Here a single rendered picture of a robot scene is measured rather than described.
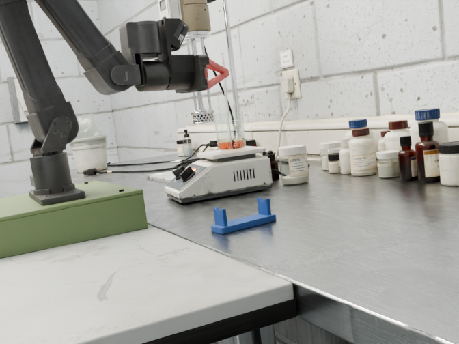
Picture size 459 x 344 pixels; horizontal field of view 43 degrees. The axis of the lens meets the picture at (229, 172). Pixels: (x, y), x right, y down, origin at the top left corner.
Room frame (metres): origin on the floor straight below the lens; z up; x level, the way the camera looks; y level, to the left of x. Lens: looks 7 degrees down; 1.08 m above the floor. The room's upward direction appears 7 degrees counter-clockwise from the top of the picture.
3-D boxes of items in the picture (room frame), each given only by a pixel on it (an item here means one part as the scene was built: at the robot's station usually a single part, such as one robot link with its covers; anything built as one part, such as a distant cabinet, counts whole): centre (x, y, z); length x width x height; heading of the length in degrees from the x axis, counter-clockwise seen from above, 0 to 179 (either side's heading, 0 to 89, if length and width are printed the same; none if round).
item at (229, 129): (1.23, -0.01, 1.03); 0.07 x 0.06 x 0.08; 124
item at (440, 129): (1.14, -0.40, 0.96); 0.07 x 0.07 x 0.13
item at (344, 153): (1.29, -0.26, 0.94); 0.03 x 0.03 x 0.08
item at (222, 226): (0.87, -0.01, 0.92); 0.10 x 0.03 x 0.04; 123
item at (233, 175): (1.23, 0.02, 0.94); 0.22 x 0.13 x 0.08; 109
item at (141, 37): (1.11, 0.16, 1.20); 0.12 x 0.09 x 0.12; 122
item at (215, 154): (1.23, -0.01, 0.98); 0.12 x 0.12 x 0.01; 19
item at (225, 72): (1.21, 0.02, 1.15); 0.09 x 0.07 x 0.07; 125
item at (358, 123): (1.34, -0.31, 0.96); 0.06 x 0.06 x 0.11
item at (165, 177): (1.66, 0.06, 0.91); 0.30 x 0.20 x 0.01; 116
